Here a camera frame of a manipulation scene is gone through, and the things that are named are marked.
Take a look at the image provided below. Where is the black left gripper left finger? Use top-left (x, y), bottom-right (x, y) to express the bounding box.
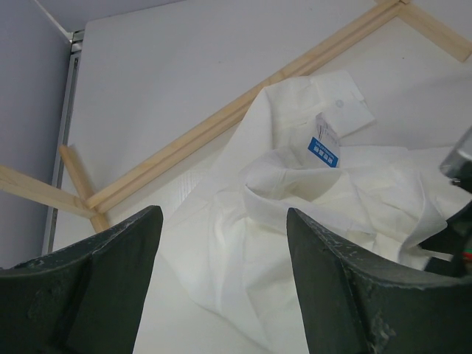
top-left (1, 206), bottom-right (163, 353)

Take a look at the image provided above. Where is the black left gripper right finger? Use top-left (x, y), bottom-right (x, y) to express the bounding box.
top-left (286, 208), bottom-right (471, 353)

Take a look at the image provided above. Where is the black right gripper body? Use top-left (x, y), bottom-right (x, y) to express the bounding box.
top-left (420, 130), bottom-right (471, 277)

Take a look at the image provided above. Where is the aluminium rail base frame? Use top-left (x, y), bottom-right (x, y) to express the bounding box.
top-left (41, 29), bottom-right (85, 255)

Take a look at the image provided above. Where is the white shirt paper tag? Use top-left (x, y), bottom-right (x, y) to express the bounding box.
top-left (305, 113), bottom-right (340, 168)

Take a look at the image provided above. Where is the wooden clothes rack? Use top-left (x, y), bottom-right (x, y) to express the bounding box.
top-left (1, 1), bottom-right (471, 232)

